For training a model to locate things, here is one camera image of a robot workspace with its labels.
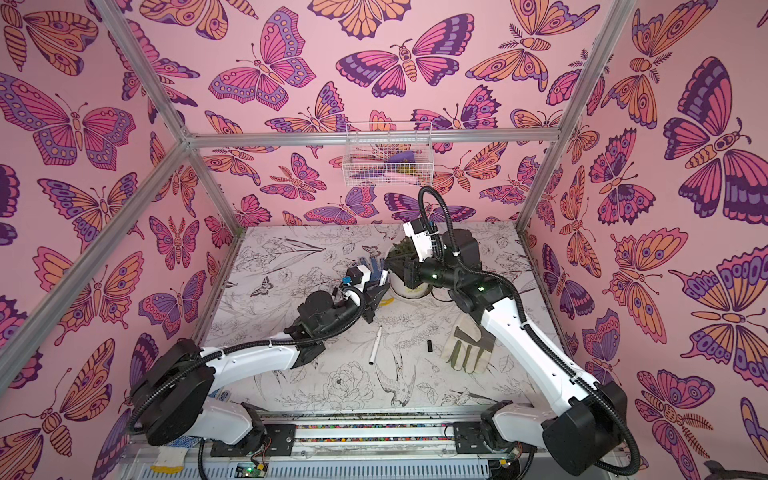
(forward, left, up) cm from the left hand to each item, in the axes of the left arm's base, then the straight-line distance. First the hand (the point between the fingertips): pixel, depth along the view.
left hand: (388, 280), depth 74 cm
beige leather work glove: (-7, -24, -25) cm, 35 cm away
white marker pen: (-8, +5, -25) cm, 27 cm away
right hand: (+1, 0, +7) cm, 7 cm away
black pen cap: (-6, -12, -26) cm, 29 cm away
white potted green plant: (+15, -4, -8) cm, 18 cm away
